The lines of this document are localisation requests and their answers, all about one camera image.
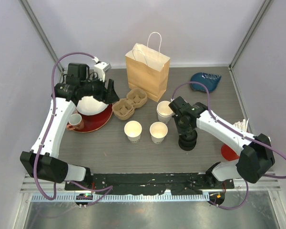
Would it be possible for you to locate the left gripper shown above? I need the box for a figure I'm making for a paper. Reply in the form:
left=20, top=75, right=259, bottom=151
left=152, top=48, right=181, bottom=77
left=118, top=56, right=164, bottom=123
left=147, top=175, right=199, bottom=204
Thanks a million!
left=80, top=73, right=120, bottom=104

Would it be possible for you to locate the stack of black cup lids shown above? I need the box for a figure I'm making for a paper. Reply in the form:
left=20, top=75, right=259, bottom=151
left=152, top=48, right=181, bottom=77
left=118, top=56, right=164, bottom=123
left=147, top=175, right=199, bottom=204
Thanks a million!
left=178, top=132, right=197, bottom=151

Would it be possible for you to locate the white paper cup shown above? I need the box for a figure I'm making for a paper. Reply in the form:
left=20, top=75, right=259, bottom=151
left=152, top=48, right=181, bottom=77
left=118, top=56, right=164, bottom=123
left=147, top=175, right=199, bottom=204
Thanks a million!
left=150, top=122, right=168, bottom=144
left=124, top=121, right=142, bottom=143

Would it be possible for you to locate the dark red round tray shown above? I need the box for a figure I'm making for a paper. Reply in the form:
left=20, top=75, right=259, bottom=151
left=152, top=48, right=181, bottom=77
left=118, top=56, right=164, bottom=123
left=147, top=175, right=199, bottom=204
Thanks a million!
left=66, top=104, right=112, bottom=133

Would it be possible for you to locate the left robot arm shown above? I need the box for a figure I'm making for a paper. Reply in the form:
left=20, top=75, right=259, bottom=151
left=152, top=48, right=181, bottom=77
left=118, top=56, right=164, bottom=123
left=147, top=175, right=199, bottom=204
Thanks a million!
left=20, top=62, right=119, bottom=190

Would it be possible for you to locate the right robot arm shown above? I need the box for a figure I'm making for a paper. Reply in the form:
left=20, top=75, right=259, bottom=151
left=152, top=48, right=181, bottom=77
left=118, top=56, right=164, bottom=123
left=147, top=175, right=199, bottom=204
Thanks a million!
left=169, top=96, right=275, bottom=188

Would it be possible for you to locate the brown paper takeout bag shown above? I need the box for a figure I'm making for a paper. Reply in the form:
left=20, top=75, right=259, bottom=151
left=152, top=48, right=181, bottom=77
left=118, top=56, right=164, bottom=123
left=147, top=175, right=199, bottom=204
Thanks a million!
left=125, top=32, right=170, bottom=102

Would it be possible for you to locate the brown cardboard cup carrier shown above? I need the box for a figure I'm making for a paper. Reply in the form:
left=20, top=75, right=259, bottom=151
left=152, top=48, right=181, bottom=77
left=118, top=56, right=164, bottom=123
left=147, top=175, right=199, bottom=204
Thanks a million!
left=112, top=88, right=148, bottom=121

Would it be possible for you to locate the white paper plate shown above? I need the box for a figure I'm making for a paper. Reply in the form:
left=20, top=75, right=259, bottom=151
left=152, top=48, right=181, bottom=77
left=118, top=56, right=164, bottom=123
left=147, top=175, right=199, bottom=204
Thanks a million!
left=76, top=96, right=108, bottom=115

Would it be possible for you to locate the white and pink ceramic mug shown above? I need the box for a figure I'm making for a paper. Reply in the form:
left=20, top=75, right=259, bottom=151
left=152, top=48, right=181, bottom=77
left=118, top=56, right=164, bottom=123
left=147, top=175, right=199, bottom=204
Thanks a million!
left=66, top=114, right=84, bottom=130

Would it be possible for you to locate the blue ceramic dish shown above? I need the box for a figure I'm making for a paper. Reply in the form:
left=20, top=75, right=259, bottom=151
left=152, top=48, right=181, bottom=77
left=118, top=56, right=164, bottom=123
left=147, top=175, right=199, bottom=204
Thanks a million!
left=190, top=72, right=222, bottom=93

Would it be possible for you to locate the red cup of straws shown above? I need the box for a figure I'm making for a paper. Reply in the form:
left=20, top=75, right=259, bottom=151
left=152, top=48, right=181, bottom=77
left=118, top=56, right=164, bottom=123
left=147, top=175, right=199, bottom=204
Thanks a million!
left=220, top=117, right=251, bottom=162

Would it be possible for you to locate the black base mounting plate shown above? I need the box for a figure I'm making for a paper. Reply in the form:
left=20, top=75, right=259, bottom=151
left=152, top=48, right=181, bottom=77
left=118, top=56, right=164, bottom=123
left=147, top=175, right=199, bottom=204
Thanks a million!
left=65, top=173, right=235, bottom=196

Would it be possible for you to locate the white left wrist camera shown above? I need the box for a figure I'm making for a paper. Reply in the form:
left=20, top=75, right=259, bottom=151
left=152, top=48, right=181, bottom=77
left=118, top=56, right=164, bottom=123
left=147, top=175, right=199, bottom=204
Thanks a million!
left=93, top=57, right=111, bottom=82

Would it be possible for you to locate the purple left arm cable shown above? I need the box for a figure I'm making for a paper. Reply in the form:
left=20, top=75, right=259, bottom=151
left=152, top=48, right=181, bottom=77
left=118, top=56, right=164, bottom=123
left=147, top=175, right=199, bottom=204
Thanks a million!
left=32, top=52, right=113, bottom=208

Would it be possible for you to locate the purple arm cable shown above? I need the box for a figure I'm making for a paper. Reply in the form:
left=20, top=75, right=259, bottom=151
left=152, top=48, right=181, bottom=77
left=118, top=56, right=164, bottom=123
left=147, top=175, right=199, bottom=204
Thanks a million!
left=32, top=52, right=113, bottom=208
left=171, top=81, right=286, bottom=210

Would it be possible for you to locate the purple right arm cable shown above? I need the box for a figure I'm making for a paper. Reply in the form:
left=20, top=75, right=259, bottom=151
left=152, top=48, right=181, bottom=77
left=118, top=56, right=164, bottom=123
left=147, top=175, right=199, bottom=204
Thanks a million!
left=171, top=81, right=286, bottom=210

